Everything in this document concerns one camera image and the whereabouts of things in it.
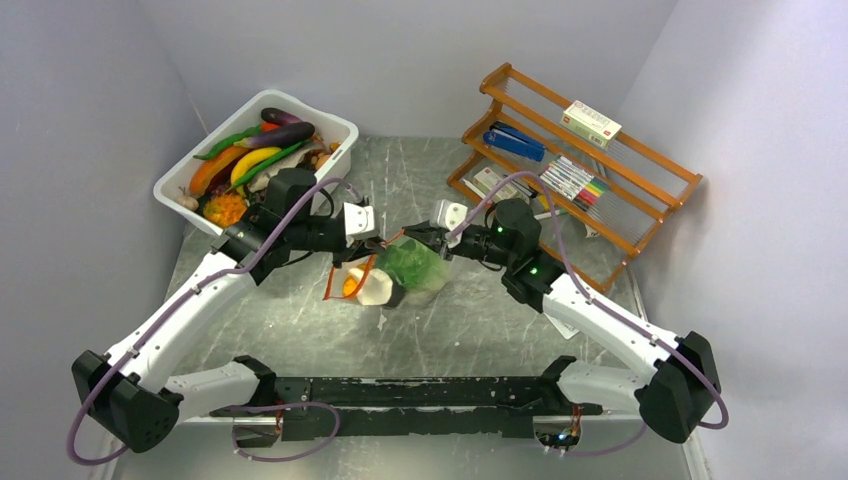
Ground green napa cabbage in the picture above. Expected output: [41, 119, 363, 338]
[375, 237, 450, 291]

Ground clear zip bag orange zipper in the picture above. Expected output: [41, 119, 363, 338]
[323, 228, 452, 309]

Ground white mushroom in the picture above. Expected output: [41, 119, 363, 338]
[345, 267, 394, 306]

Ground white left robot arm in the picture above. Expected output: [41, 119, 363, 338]
[66, 168, 381, 462]

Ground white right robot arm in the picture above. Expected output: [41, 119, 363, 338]
[404, 199, 726, 444]

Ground white plastic food bin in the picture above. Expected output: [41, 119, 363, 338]
[153, 89, 359, 236]

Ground white red eraser box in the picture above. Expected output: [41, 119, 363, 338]
[471, 167, 522, 201]

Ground blue stapler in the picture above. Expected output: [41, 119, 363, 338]
[483, 121, 546, 162]

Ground dark purple eggplant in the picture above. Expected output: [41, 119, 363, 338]
[234, 122, 316, 149]

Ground coloured marker pen set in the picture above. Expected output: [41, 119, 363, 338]
[541, 156, 609, 212]

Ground orange spiky dragon fruit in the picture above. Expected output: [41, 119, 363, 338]
[202, 193, 248, 229]

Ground yellow banana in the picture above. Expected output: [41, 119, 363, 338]
[230, 147, 282, 187]

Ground white printed leaflet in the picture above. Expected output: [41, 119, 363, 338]
[545, 314, 579, 340]

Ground orange wooden rack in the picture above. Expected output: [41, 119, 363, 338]
[447, 63, 703, 291]

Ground green chili pepper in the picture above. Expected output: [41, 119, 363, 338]
[194, 125, 261, 161]

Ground white garlic bulb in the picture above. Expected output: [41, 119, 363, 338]
[175, 187, 199, 212]

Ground white box on rack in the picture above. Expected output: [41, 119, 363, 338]
[559, 101, 622, 150]

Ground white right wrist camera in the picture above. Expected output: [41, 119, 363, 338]
[429, 199, 468, 231]

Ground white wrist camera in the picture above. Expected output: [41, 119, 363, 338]
[429, 199, 468, 231]
[342, 202, 379, 244]

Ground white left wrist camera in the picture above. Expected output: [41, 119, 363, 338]
[342, 202, 379, 244]

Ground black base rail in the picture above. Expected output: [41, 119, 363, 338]
[213, 356, 603, 448]

